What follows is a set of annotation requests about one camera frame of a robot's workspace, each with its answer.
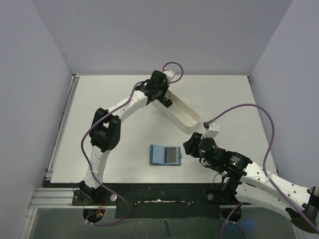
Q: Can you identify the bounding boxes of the white oblong tray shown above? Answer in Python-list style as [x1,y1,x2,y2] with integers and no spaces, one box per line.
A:
[152,90,201,133]

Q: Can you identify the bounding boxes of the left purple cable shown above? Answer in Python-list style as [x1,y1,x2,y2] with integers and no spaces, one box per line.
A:
[81,61,184,226]

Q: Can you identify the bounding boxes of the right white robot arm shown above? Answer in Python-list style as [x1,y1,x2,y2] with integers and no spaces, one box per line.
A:
[183,132,319,234]

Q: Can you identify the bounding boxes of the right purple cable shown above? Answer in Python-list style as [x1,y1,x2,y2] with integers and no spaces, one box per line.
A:
[203,104,319,239]

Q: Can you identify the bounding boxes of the purple cable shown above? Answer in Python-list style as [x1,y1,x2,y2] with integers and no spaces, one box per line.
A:
[81,61,184,226]
[203,104,319,239]

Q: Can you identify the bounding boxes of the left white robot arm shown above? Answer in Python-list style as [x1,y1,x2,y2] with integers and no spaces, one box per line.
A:
[79,70,175,205]

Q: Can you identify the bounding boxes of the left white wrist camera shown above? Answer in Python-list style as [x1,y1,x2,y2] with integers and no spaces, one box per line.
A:
[163,70,175,82]

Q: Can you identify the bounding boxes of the blue leather card holder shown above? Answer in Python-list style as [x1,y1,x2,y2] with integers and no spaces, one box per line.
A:
[149,144,182,166]

